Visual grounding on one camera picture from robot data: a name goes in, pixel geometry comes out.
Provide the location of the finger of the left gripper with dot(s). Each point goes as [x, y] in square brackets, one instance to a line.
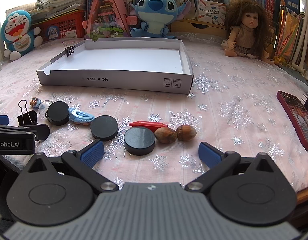
[4, 120]
[41, 131]

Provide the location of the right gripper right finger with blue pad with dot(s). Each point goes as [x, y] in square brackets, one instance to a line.
[221, 165]

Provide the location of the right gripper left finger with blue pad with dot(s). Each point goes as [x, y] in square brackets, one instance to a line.
[81, 163]

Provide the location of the black binder clip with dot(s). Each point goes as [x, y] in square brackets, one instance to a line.
[69, 49]
[26, 118]

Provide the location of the black round puck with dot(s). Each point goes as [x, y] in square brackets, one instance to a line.
[104, 127]
[139, 141]
[58, 113]

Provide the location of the clear plastic dome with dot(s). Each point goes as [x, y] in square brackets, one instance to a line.
[44, 106]

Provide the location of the brown hazelnut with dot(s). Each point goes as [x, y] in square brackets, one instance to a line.
[165, 135]
[186, 133]

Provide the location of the light blue hair clip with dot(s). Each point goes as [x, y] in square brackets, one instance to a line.
[80, 117]

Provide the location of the small blue figurine charm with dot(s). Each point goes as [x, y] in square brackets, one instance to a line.
[35, 102]

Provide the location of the black binder clip on box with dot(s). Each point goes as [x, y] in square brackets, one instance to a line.
[69, 49]

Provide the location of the Doraemon plush toy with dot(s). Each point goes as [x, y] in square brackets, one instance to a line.
[19, 37]

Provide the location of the dark red smartphone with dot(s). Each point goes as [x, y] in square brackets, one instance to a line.
[297, 114]

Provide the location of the white shallow cardboard box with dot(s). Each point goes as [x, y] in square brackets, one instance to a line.
[139, 63]

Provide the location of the red plastic crate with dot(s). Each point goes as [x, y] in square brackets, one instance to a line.
[67, 25]

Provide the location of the pink triangular diorama house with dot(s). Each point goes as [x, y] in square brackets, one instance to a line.
[106, 19]

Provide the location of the white pipe rack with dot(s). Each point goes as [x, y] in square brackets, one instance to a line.
[297, 62]

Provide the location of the brown haired baby doll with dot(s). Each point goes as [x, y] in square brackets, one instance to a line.
[247, 31]

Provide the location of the wooden drawer shelf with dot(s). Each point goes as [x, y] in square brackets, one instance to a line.
[197, 27]

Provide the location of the stack of books and papers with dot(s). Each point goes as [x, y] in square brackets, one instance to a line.
[46, 9]

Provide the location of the white colourful stationery box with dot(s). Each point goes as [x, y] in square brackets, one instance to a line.
[211, 12]

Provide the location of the Stitch blue plush toy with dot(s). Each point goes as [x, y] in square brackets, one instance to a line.
[156, 15]

